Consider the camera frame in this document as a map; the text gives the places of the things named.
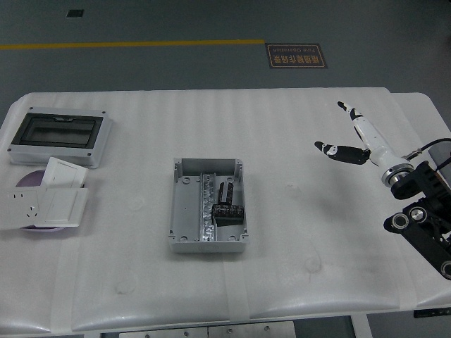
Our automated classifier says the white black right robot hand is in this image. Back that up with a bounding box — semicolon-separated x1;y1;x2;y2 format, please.
314;101;412;177

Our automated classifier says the black cylindrical battery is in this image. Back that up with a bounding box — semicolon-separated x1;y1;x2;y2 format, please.
217;180;237;206
211;203;246;227

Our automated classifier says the open grey plastic box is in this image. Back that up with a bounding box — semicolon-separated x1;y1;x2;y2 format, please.
166;157;250;254

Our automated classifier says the grey distribution box dark window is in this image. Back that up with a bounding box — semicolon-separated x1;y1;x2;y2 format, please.
6;106;114;169

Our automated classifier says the white table leg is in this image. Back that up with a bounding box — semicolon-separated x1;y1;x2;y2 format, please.
350;314;369;338

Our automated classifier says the white foam mat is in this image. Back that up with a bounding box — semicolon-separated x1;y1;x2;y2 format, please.
0;87;451;334

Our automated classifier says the grey metal table crossbar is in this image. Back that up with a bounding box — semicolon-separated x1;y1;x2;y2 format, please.
99;320;297;338

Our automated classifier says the purple round plate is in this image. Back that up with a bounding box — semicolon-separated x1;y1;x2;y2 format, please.
16;169;87;234

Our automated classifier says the silver metal mounting rail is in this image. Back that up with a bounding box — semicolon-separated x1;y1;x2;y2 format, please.
197;172;219;243

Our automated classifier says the black table bracket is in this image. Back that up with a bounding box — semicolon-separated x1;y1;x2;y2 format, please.
413;308;451;320

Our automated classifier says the white switch panel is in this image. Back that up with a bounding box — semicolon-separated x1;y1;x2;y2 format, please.
35;187;89;228
42;156;89;188

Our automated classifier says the white wall socket panel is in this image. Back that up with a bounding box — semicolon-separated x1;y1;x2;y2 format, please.
0;189;49;232

